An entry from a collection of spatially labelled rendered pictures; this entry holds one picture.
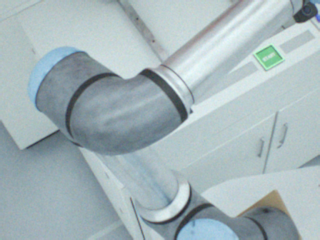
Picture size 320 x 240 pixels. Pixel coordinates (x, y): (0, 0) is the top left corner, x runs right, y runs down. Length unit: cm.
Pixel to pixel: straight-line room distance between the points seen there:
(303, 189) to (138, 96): 76
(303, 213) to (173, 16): 65
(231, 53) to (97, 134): 23
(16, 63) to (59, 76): 110
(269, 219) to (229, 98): 33
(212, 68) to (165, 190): 34
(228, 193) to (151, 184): 42
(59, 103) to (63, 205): 153
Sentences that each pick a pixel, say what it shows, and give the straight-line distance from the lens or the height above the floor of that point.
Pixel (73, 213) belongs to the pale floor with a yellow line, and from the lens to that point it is 240.
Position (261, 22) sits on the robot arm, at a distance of 94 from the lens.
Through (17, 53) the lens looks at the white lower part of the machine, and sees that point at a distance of 198.
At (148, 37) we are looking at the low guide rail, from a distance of 168.
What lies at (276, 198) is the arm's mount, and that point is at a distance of 133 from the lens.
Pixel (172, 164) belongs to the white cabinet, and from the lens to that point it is 157.
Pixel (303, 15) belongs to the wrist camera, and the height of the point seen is 123.
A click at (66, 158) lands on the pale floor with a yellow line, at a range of 249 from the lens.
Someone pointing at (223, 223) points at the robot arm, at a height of 112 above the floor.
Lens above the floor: 224
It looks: 64 degrees down
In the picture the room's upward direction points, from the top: 9 degrees counter-clockwise
